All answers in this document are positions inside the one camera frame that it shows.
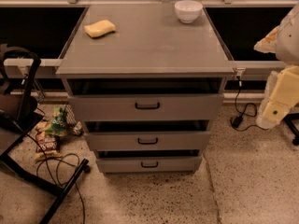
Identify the grey drawer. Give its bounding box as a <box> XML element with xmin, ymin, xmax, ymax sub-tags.
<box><xmin>69</xmin><ymin>94</ymin><xmax>223</xmax><ymax>121</ymax></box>
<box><xmin>96</xmin><ymin>156</ymin><xmax>202</xmax><ymax>174</ymax></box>
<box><xmin>84</xmin><ymin>131</ymin><xmax>211</xmax><ymax>151</ymax></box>

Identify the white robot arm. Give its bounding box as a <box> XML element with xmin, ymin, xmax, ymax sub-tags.
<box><xmin>253</xmin><ymin>4</ymin><xmax>299</xmax><ymax>129</ymax></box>

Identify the grey drawer cabinet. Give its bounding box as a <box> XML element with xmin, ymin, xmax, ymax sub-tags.
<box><xmin>55</xmin><ymin>1</ymin><xmax>235</xmax><ymax>175</ymax></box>

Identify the grey bottom drawer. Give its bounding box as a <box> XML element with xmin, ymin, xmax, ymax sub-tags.
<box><xmin>96</xmin><ymin>156</ymin><xmax>202</xmax><ymax>174</ymax></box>

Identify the grey top drawer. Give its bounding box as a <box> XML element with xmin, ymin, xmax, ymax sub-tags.
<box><xmin>69</xmin><ymin>94</ymin><xmax>223</xmax><ymax>121</ymax></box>

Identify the black stand leg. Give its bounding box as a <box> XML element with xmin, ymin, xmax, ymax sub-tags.
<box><xmin>283</xmin><ymin>113</ymin><xmax>299</xmax><ymax>146</ymax></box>

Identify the white bowl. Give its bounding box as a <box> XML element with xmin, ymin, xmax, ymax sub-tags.
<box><xmin>175</xmin><ymin>0</ymin><xmax>203</xmax><ymax>23</ymax></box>

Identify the yellow sponge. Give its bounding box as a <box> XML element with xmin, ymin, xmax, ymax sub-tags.
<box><xmin>84</xmin><ymin>20</ymin><xmax>116</xmax><ymax>38</ymax></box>

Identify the green chip bag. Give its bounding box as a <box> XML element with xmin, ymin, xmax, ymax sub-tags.
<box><xmin>44</xmin><ymin>106</ymin><xmax>67</xmax><ymax>137</ymax></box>

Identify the brown snack bag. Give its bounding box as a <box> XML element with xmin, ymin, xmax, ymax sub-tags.
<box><xmin>35</xmin><ymin>132</ymin><xmax>61</xmax><ymax>161</ymax></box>

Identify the black power cable with adapter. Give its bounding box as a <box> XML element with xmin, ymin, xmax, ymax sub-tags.
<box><xmin>229</xmin><ymin>76</ymin><xmax>265</xmax><ymax>133</ymax></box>

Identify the black floor cable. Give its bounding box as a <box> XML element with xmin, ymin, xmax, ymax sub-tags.
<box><xmin>26</xmin><ymin>133</ymin><xmax>87</xmax><ymax>224</ymax></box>

